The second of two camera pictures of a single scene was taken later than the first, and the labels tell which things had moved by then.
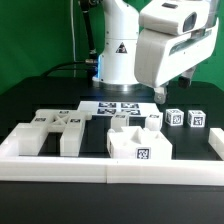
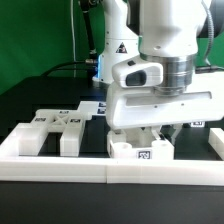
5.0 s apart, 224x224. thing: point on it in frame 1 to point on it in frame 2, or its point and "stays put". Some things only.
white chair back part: [50, 120] stays put
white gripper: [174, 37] to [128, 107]
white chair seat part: [135, 142] stays put
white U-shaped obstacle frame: [113, 169] stays put
